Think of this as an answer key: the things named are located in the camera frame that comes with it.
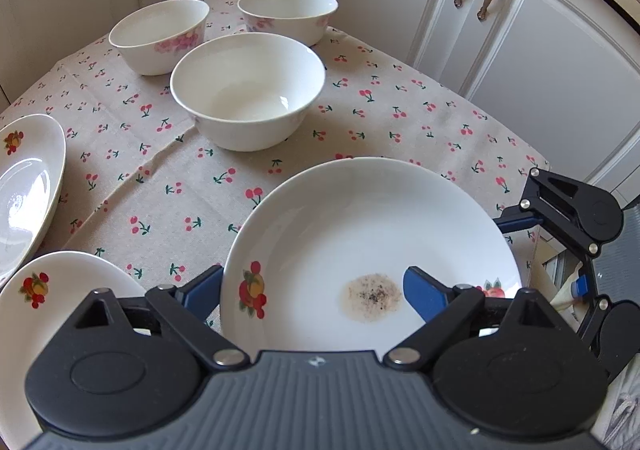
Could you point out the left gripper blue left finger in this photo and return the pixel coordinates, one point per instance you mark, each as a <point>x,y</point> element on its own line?
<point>182,313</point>

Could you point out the large plain white bowl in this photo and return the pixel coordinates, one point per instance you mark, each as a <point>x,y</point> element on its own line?
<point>250,91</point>

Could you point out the stained white fruit plate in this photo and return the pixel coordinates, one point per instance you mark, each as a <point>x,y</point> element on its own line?
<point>318,265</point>

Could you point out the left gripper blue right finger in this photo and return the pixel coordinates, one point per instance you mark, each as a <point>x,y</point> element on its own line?
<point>450,315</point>

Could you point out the cherry print tablecloth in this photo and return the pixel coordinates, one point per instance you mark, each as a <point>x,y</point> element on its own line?
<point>145,191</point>

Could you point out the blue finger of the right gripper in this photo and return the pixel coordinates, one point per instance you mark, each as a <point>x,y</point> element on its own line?
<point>513,220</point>

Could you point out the white floral bowl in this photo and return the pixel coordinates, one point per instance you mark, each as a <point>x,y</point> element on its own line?
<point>154,39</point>
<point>302,20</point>

